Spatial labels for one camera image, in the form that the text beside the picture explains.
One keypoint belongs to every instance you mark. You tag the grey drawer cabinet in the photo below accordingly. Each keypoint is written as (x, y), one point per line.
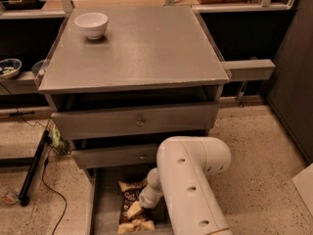
(149, 56)

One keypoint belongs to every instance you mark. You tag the green wire basket item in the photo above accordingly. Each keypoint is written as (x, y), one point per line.
(58, 143)

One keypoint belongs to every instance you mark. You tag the white floor board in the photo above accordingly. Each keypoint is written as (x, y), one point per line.
(303, 183)

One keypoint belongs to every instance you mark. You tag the black tripod leg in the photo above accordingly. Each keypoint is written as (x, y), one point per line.
(23, 195)

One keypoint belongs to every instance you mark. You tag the blue patterned bowl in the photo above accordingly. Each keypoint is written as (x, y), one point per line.
(10, 68)

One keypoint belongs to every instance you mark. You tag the white ceramic bowl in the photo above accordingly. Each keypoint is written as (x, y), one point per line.
(92, 25)

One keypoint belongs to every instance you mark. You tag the brown sea salt chip bag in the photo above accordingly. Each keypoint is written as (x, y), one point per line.
(130, 193)

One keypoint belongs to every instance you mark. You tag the grey middle drawer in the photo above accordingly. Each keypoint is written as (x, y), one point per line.
(116, 156)

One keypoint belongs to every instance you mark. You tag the grey drawer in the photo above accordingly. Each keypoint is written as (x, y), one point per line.
(134, 121)
(106, 200)
(116, 156)

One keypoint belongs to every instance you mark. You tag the crumpled plastic wrapper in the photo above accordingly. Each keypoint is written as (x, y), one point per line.
(8, 195)

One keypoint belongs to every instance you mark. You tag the grey left shelf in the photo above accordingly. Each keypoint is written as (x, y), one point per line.
(23, 83)

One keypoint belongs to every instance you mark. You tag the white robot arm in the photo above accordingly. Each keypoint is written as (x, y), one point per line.
(183, 164)

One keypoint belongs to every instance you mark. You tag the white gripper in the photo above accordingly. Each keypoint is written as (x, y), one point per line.
(149, 200)

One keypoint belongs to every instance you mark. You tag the grey bottom drawer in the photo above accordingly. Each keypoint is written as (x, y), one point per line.
(106, 200)

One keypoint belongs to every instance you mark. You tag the grey top drawer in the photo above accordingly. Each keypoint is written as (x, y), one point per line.
(134, 121)

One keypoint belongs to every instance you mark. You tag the grey side beam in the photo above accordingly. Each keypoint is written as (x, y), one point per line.
(249, 70)

